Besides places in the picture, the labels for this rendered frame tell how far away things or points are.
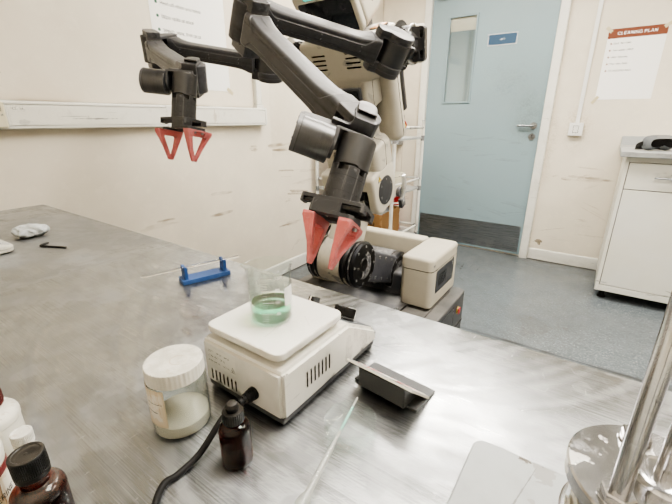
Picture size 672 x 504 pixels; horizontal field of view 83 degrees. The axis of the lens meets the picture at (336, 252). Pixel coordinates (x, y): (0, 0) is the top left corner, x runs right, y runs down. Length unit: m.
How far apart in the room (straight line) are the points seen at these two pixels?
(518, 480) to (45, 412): 0.50
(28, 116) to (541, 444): 1.78
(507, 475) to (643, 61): 3.05
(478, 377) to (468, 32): 3.13
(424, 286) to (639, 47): 2.32
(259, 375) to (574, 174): 3.05
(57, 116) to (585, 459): 1.83
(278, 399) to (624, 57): 3.12
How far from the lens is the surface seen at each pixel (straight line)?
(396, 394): 0.47
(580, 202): 3.33
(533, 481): 0.43
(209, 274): 0.83
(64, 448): 0.51
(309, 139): 0.57
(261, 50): 0.83
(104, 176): 1.97
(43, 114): 1.84
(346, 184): 0.56
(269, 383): 0.43
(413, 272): 1.47
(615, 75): 3.29
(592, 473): 0.22
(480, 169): 3.39
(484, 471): 0.42
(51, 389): 0.61
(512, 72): 3.36
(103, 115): 1.92
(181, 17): 2.24
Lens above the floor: 1.07
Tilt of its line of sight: 19 degrees down
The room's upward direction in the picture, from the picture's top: straight up
